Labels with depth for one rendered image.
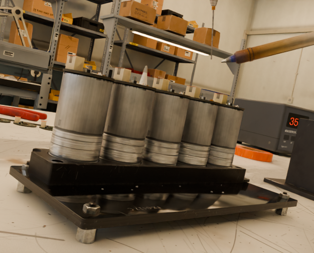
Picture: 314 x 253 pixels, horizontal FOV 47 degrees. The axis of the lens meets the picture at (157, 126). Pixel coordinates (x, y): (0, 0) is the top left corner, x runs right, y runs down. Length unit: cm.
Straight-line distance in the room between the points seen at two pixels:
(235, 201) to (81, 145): 9
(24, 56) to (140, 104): 234
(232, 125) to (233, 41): 623
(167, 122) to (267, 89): 594
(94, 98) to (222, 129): 11
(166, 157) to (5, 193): 9
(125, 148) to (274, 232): 9
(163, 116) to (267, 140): 52
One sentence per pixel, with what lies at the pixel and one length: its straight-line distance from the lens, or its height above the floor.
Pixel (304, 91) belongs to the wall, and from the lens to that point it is 574.
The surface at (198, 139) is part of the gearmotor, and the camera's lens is 23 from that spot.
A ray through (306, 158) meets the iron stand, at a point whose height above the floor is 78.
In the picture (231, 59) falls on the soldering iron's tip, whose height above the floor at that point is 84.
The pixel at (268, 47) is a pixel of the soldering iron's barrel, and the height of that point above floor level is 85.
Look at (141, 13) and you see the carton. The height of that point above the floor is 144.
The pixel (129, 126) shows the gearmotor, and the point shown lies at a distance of 19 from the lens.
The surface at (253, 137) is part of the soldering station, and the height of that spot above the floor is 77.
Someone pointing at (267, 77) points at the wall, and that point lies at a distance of 619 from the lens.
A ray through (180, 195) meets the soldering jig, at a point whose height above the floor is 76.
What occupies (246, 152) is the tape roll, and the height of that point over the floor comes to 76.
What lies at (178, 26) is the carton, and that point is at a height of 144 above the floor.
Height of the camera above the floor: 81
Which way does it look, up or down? 4 degrees down
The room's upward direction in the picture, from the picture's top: 11 degrees clockwise
